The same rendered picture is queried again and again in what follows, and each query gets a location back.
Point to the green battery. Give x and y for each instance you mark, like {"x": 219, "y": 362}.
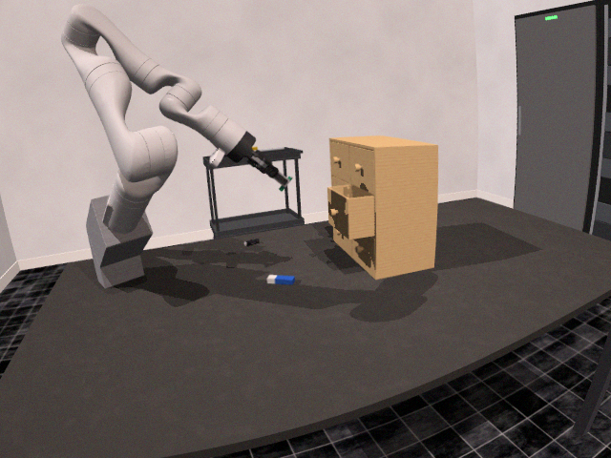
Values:
{"x": 282, "y": 187}

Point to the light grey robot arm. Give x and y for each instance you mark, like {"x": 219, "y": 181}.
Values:
{"x": 149, "y": 152}

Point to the light wooden chest of drawers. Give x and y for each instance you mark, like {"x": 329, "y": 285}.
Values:
{"x": 406, "y": 195}

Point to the blue and white eraser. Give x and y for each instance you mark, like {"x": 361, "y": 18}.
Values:
{"x": 281, "y": 279}

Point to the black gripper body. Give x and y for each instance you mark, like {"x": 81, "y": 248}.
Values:
{"x": 243, "y": 149}

